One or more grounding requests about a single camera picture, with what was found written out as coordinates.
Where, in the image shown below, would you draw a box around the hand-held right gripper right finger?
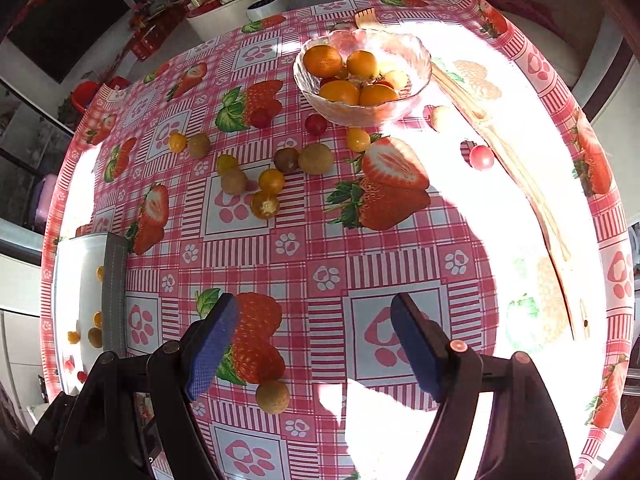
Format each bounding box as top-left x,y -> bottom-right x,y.
390,292 -> 573,480

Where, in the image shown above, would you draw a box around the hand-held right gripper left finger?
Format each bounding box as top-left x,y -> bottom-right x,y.
57,292 -> 241,480

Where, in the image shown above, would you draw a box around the white tray with grey edge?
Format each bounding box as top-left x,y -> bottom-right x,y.
52,232 -> 128,396

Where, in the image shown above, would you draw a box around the strawberry print checked tablecloth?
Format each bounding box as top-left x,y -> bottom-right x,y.
40,0 -> 638,480

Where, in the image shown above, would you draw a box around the bamboo back scratcher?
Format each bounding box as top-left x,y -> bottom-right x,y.
354,9 -> 593,343

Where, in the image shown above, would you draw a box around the pink cherry tomato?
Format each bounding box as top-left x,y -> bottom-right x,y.
469,145 -> 495,170

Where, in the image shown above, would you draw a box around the dark brown cherry tomato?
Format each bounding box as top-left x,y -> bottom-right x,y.
273,148 -> 301,174

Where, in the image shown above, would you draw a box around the small brown kiwi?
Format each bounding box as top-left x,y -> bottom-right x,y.
298,143 -> 334,175

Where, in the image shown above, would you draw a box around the pink plastic stool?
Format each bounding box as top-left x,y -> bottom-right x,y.
31,174 -> 59,234

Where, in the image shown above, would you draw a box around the large yellow tomato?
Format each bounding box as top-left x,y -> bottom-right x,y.
382,70 -> 410,92
346,50 -> 379,79
318,80 -> 361,107
358,84 -> 399,107

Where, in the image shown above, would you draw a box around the red bucket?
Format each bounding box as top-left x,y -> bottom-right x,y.
71,80 -> 102,114

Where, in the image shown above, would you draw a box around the clear glass bowl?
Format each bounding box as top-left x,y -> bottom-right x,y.
293,29 -> 433,127

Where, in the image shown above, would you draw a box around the orange mandarin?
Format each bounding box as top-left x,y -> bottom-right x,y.
303,45 -> 345,77

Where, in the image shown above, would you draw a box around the red gift boxes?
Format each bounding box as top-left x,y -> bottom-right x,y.
129,4 -> 187,62

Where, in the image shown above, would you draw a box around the white round table with snacks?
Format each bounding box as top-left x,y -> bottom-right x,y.
186,0 -> 292,39

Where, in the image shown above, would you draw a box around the black television screen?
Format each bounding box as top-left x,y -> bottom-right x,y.
6,0 -> 135,84

